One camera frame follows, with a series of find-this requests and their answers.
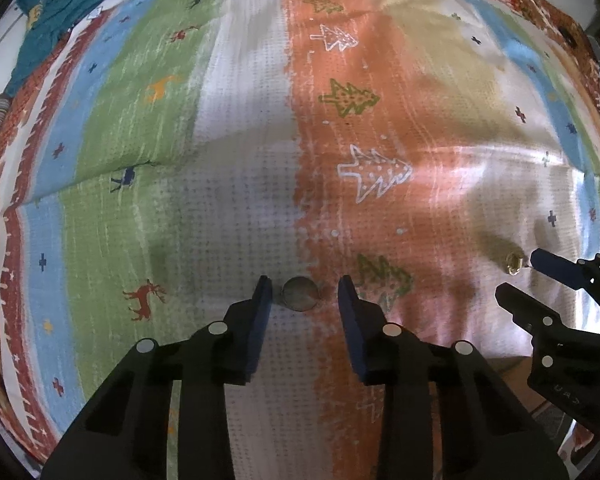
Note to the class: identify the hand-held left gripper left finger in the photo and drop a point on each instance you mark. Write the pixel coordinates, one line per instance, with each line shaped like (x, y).
(260, 320)

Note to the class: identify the round grey coin-like pendant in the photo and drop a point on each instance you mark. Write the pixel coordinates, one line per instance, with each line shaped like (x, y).
(300, 294)

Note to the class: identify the striped colourful blanket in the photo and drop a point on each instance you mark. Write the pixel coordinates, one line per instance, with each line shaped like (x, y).
(230, 160)

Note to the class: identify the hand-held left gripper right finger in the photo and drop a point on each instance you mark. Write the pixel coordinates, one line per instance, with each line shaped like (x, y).
(350, 320)

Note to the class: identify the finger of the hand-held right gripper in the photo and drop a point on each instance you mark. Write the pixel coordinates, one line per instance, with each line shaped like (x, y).
(522, 302)
(555, 265)

